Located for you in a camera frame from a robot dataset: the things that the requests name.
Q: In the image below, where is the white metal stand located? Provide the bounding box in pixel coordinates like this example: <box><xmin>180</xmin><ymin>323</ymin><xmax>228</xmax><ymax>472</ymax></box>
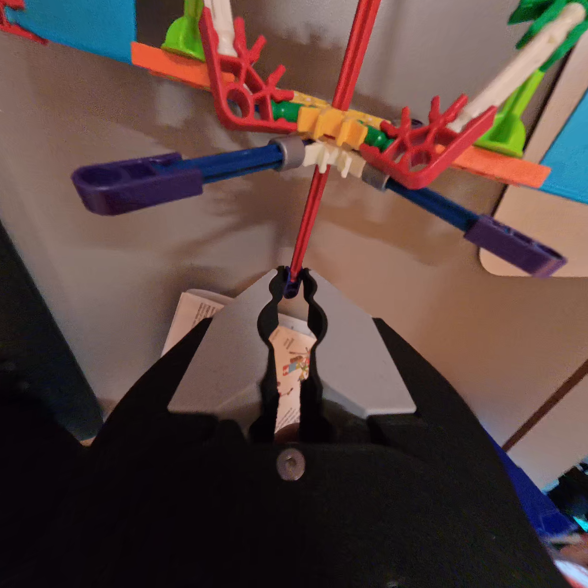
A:
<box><xmin>479</xmin><ymin>28</ymin><xmax>588</xmax><ymax>278</ymax></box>

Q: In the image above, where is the white instruction booklet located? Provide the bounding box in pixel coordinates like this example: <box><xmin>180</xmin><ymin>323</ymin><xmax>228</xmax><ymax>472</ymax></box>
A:
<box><xmin>162</xmin><ymin>289</ymin><xmax>318</xmax><ymax>435</ymax></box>

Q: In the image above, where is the blue plastic bin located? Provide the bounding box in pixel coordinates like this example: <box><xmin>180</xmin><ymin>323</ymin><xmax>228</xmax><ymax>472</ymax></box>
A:
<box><xmin>482</xmin><ymin>432</ymin><xmax>579</xmax><ymax>540</ymax></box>

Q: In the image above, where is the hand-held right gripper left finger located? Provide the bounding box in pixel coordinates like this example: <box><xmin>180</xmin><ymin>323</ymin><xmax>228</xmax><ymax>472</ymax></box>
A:
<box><xmin>167</xmin><ymin>266</ymin><xmax>289</xmax><ymax>443</ymax></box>

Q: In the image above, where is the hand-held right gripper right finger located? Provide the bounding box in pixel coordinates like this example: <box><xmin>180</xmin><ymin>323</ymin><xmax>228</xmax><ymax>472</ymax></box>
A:
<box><xmin>299</xmin><ymin>268</ymin><xmax>417</xmax><ymax>443</ymax></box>

